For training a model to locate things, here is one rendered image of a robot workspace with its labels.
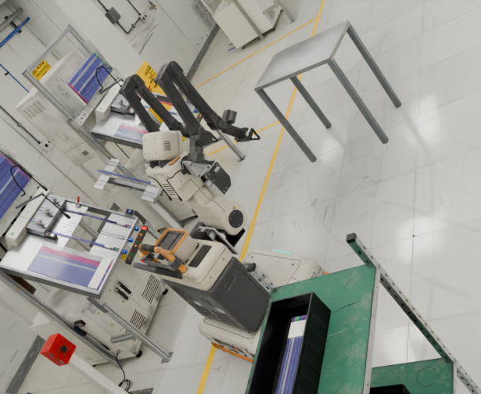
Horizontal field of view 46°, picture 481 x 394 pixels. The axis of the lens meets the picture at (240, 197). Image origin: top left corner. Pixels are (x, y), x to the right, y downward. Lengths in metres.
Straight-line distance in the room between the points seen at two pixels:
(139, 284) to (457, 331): 2.47
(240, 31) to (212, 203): 5.16
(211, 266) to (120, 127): 2.27
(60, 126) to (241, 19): 3.69
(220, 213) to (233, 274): 0.35
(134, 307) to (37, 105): 1.85
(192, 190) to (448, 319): 1.45
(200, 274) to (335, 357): 1.24
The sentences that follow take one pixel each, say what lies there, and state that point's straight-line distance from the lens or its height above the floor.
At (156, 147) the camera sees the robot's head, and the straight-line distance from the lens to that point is 2.97.
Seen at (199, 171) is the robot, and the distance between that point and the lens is 2.89.
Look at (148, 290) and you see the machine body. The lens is 4.52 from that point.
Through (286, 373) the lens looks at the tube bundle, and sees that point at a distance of 1.83.
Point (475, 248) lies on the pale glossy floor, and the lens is 3.18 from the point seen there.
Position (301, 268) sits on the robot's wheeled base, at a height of 0.28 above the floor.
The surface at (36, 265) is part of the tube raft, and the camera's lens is 3.99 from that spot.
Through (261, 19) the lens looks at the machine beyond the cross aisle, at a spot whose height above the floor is 0.24.
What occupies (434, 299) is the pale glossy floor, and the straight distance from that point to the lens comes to 3.07.
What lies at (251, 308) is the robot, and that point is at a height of 0.41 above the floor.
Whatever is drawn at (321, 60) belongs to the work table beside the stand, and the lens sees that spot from 3.93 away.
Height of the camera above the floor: 2.23
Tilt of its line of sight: 27 degrees down
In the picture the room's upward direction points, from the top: 42 degrees counter-clockwise
